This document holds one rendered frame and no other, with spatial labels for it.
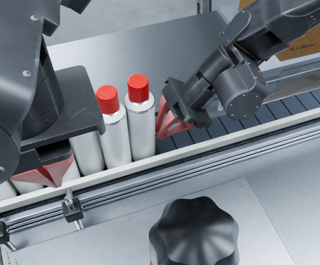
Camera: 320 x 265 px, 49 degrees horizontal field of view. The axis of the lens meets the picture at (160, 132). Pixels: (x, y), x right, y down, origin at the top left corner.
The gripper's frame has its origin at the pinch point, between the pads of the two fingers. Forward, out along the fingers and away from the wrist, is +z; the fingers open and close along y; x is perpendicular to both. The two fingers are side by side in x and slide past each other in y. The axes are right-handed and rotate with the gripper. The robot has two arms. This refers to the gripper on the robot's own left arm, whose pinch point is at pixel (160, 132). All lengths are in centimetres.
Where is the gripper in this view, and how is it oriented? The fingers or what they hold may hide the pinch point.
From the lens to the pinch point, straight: 67.2
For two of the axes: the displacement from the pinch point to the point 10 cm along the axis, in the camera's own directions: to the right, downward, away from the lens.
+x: 7.3, 1.7, 6.6
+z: -6.0, 6.3, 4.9
